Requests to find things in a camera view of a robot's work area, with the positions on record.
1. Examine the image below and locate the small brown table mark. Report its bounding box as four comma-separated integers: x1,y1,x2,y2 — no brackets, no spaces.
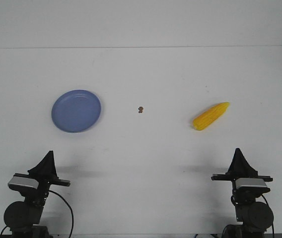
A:
138,106,144,114

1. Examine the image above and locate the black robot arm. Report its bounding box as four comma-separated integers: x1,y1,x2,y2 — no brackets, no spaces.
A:
3,151,74,238
211,148,274,238

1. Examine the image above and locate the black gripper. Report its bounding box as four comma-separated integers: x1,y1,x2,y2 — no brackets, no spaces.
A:
14,151,71,206
211,148,273,205

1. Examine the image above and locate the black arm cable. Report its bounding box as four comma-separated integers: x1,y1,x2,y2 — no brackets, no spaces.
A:
260,194,275,235
48,189,74,237

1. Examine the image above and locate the blue round plate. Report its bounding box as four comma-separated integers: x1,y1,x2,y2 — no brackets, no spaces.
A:
51,89,101,133

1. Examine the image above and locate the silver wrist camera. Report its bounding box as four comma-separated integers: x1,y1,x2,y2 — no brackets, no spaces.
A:
235,178,271,194
7,176,39,191

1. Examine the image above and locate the yellow corn cob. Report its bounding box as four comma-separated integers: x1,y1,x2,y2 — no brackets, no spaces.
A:
192,102,230,131

